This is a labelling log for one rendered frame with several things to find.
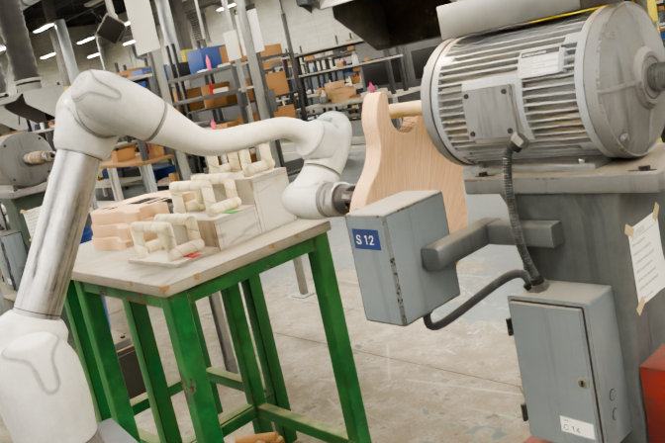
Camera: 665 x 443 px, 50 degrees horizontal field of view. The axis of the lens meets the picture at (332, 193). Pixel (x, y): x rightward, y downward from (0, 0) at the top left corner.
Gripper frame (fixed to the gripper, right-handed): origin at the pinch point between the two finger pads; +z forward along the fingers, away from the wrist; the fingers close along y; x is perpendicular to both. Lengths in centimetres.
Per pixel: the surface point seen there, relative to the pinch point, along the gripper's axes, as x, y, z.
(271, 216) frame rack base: -4, -12, -65
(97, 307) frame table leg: -37, 20, -107
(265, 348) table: -51, -48, -107
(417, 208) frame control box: -4.6, 27.7, 27.7
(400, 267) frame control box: -14.9, 30.8, 27.8
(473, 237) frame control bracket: -8.5, 16.7, 31.8
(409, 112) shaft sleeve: 17.6, 9.7, 7.5
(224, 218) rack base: -6, 5, -64
